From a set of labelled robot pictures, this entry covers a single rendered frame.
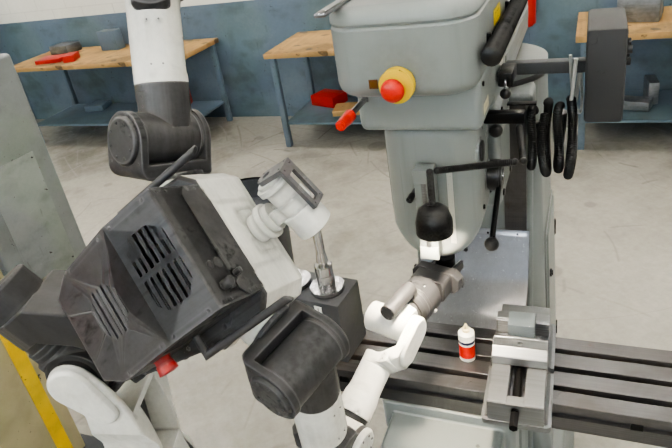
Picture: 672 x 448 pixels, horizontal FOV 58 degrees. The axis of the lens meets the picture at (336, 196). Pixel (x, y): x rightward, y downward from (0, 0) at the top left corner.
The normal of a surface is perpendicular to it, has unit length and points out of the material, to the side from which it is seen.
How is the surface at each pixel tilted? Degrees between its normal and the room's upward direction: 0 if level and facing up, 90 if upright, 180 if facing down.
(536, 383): 0
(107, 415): 90
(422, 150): 90
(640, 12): 90
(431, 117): 90
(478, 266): 63
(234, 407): 0
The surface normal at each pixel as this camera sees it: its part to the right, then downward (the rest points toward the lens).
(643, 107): -0.58, 0.45
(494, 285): -0.35, -0.27
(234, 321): -0.35, 0.06
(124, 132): -0.62, 0.14
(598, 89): -0.35, 0.48
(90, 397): -0.03, 0.46
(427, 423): -0.14, -0.88
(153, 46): 0.18, 0.10
